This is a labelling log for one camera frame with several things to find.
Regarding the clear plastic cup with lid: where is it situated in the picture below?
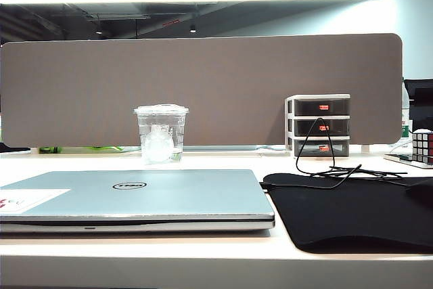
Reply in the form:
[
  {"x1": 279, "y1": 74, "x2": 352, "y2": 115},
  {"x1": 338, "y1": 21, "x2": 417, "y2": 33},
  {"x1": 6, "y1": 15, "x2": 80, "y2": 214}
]
[{"x1": 133, "y1": 103, "x2": 190, "y2": 166}]

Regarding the silver Dell laptop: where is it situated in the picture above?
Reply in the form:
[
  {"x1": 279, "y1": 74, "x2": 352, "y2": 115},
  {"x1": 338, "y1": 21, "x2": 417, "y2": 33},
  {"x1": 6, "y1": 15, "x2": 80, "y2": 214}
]
[{"x1": 0, "y1": 169, "x2": 276, "y2": 234}]

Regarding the brown desk partition panel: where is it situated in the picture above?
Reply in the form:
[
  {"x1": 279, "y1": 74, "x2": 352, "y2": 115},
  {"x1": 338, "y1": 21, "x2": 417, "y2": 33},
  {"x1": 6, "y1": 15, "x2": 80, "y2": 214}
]
[{"x1": 0, "y1": 33, "x2": 404, "y2": 148}]

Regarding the dark translucent drawer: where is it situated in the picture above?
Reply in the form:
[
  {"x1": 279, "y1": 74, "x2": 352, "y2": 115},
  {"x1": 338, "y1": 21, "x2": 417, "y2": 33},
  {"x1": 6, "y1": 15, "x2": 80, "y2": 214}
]
[
  {"x1": 293, "y1": 98, "x2": 350, "y2": 116},
  {"x1": 293, "y1": 138, "x2": 350, "y2": 157},
  {"x1": 293, "y1": 118, "x2": 350, "y2": 137}
]

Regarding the green flat object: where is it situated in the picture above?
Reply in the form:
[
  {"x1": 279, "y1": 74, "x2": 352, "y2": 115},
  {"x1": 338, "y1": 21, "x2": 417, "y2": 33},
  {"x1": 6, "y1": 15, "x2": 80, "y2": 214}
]
[{"x1": 38, "y1": 145, "x2": 127, "y2": 154}]

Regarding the black mouse pad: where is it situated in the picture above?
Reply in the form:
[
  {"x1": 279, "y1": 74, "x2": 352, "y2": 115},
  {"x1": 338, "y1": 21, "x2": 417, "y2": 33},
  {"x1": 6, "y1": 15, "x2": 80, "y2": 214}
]
[{"x1": 262, "y1": 172, "x2": 433, "y2": 255}]

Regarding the flat white book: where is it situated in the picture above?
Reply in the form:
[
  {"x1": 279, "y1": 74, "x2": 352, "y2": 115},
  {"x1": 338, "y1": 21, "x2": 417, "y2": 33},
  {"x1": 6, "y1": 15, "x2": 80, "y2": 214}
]
[{"x1": 383, "y1": 153, "x2": 433, "y2": 170}]

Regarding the clear bottle with green label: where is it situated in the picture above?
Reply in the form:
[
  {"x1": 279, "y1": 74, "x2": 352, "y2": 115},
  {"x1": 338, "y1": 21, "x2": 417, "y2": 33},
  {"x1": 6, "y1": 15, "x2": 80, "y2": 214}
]
[{"x1": 401, "y1": 80, "x2": 415, "y2": 139}]

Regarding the white sticker with red marks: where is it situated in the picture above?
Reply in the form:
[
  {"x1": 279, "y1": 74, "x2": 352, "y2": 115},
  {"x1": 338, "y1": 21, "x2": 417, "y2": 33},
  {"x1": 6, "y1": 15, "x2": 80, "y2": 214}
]
[{"x1": 0, "y1": 187, "x2": 72, "y2": 215}]

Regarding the black flat object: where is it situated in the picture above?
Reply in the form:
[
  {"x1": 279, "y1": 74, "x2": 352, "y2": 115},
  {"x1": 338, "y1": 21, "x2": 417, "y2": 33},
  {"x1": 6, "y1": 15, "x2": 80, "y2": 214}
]
[{"x1": 0, "y1": 142, "x2": 32, "y2": 155}]

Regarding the Rubik's cube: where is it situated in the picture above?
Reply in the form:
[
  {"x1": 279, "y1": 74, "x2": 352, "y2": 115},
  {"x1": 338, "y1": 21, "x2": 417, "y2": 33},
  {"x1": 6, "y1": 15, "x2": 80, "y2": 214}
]
[{"x1": 411, "y1": 128, "x2": 433, "y2": 165}]

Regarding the black monitor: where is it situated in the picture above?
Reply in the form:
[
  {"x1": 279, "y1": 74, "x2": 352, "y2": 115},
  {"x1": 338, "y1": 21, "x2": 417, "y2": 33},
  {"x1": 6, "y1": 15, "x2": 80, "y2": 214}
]
[{"x1": 404, "y1": 79, "x2": 433, "y2": 133}]

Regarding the white drawer organizer frame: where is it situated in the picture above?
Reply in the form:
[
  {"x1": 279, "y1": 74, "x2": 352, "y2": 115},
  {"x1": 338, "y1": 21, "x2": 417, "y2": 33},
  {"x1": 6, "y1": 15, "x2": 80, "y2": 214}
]
[{"x1": 284, "y1": 93, "x2": 352, "y2": 159}]

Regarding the thin black cable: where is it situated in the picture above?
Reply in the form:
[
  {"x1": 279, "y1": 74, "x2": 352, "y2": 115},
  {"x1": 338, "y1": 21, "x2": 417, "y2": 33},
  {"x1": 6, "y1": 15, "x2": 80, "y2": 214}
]
[{"x1": 295, "y1": 116, "x2": 409, "y2": 190}]

